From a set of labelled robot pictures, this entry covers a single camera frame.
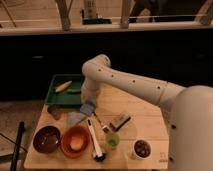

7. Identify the blue-grey sponge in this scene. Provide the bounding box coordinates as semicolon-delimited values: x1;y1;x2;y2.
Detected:
80;103;95;116

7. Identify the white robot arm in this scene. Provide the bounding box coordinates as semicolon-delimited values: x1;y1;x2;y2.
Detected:
81;54;213;171

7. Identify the green vegetable in tray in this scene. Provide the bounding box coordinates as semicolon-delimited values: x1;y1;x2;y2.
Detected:
67;89;81;94

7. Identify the white-handled dish brush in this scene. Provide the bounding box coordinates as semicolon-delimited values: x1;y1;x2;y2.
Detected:
87;119;106;162

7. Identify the black pole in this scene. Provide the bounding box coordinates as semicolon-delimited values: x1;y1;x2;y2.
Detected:
10;121;25;171

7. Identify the yellow fruit in orange bowl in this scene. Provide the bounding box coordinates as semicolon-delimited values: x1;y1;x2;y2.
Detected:
70;136;84;151

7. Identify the green object on shelf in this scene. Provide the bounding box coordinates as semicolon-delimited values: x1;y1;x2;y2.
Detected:
82;18;112;25

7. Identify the dark purple bowl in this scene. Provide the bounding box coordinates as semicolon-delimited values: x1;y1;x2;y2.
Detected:
33;126;61;154

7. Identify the green plastic cup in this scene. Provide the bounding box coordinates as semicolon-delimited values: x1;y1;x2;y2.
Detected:
105;133;120;149

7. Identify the orange bowl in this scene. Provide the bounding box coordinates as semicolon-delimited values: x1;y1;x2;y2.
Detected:
60;125;90;158

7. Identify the yellow corn cob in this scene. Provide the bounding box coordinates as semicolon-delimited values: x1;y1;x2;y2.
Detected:
55;81;72;93

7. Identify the green plastic tray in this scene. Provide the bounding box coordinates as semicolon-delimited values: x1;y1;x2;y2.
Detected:
45;74;84;108

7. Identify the brown round object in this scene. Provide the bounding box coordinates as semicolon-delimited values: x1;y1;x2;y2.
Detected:
47;105;61;120

